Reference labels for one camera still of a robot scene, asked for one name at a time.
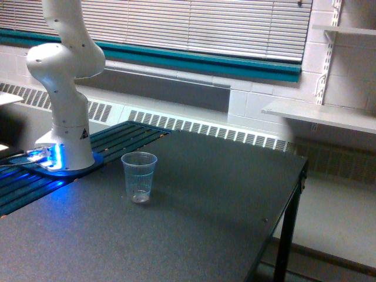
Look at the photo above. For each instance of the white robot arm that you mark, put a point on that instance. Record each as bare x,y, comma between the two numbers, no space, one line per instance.
56,66

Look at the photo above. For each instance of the clear plastic cup on table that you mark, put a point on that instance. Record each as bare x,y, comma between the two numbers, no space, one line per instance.
139,169

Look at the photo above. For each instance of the white baseboard radiator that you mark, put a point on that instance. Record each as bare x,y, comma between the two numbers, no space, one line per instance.
110,114

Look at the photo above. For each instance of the teal window sill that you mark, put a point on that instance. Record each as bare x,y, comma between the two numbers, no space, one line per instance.
201,63

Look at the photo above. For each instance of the white window blinds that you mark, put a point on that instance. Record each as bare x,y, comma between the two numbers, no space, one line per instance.
260,30

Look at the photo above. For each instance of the black table leg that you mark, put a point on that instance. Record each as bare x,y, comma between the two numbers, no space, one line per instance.
287,230

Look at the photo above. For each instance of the white object at left edge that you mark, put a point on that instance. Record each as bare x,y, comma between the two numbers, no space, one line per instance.
7,98

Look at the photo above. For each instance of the white lower wall shelf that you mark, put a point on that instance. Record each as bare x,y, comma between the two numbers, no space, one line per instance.
345,118

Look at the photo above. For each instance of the white wall shelf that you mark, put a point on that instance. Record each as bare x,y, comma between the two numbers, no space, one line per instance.
345,30
345,118

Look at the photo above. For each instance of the white shelf bracket rail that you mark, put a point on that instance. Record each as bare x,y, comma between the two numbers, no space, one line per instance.
330,35

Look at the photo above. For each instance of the white upper wall shelf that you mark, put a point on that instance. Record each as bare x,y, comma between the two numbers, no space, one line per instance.
345,30

